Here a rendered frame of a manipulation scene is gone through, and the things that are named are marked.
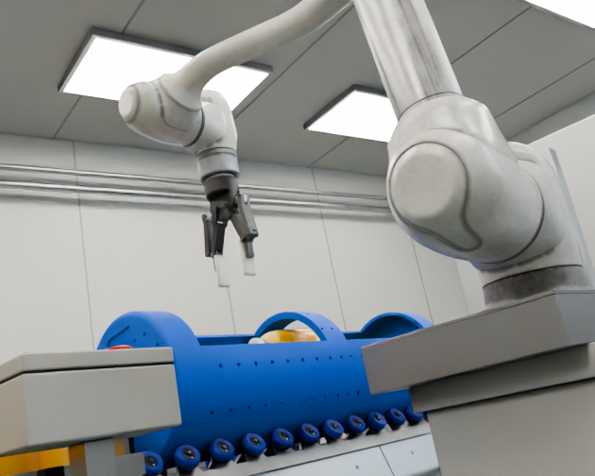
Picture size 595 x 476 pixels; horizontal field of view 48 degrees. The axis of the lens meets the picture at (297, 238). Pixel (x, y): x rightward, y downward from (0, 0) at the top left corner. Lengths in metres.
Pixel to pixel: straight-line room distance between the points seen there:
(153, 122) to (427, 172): 0.68
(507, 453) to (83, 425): 0.55
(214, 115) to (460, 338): 0.78
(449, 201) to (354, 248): 5.59
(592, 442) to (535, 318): 0.16
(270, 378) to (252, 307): 4.25
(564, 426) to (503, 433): 0.09
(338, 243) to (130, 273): 2.12
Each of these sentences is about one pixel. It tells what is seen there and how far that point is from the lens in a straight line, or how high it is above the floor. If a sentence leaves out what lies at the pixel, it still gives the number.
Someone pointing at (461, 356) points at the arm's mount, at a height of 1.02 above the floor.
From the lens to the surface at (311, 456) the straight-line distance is 1.35.
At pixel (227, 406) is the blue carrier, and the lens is 1.21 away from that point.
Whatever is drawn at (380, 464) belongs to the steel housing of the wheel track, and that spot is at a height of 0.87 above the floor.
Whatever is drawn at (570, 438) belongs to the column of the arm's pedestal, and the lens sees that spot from 0.93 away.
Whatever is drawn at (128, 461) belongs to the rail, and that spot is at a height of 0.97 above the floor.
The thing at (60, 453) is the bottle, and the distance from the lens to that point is 0.99.
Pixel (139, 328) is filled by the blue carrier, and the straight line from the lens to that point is 1.22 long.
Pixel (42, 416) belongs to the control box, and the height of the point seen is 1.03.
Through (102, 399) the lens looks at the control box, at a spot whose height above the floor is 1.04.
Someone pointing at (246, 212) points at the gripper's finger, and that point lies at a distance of 1.39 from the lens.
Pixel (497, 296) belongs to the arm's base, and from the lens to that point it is 1.05.
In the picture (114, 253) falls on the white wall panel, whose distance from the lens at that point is 5.11.
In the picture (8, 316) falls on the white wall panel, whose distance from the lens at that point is 4.76.
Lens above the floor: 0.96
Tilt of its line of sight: 17 degrees up
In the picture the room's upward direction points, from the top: 11 degrees counter-clockwise
